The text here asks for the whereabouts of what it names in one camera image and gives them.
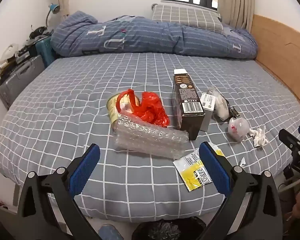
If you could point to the crumpled white tissue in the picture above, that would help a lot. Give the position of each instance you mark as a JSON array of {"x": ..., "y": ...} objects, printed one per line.
[{"x": 258, "y": 136}]

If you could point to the yellow white packet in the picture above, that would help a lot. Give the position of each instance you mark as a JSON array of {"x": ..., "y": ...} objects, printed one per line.
[{"x": 190, "y": 172}]

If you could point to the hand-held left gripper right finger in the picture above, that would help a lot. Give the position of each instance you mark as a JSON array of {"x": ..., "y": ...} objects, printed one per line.
[{"x": 215, "y": 167}]

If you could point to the grey suitcase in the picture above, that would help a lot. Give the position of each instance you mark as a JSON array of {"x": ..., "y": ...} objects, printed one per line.
[{"x": 20, "y": 77}]

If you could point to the teal suitcase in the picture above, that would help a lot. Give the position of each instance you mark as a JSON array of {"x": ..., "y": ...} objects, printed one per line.
[{"x": 45, "y": 51}]

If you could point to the blue striped quilt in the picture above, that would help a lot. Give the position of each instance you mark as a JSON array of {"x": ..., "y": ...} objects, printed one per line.
[{"x": 145, "y": 35}]

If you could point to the yellow paper cup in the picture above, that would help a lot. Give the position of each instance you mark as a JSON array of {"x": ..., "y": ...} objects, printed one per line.
[{"x": 112, "y": 106}]

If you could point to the wooden headboard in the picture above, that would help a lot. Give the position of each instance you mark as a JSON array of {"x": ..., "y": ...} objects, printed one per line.
[{"x": 282, "y": 47}]

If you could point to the clear plastic bag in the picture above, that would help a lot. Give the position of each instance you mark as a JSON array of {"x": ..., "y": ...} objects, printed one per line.
[{"x": 238, "y": 128}]

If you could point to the black lined trash bin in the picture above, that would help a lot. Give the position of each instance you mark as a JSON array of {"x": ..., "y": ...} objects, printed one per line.
[{"x": 165, "y": 230}]

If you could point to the white paper scrap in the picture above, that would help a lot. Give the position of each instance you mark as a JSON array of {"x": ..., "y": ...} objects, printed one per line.
[{"x": 242, "y": 162}]

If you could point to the clear bubble wrap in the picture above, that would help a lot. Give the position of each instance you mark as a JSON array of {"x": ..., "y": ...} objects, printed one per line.
[{"x": 150, "y": 137}]

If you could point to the blue desk lamp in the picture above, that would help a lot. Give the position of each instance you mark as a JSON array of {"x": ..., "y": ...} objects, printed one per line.
[{"x": 54, "y": 8}]

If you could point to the blue cloth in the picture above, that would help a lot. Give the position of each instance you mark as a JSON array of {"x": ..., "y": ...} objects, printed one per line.
[{"x": 110, "y": 233}]

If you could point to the red plastic bag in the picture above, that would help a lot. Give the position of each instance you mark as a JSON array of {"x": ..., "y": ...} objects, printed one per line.
[{"x": 152, "y": 110}]

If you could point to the white plastic object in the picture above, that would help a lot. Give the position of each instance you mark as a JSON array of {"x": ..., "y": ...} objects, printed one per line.
[{"x": 9, "y": 52}]

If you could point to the small white box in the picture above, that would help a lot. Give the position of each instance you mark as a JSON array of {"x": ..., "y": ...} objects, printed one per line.
[{"x": 207, "y": 110}]

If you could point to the grey checked pillow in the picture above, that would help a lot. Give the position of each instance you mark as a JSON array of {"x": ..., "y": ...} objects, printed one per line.
[{"x": 187, "y": 16}]

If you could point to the dark brown carton box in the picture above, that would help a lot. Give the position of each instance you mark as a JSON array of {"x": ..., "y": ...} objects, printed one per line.
[{"x": 187, "y": 100}]

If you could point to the bed with grey checked sheet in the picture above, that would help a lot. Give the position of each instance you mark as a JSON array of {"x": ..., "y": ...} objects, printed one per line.
[{"x": 65, "y": 117}]

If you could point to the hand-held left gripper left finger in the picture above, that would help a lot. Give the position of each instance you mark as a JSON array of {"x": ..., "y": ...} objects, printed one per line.
[{"x": 86, "y": 167}]

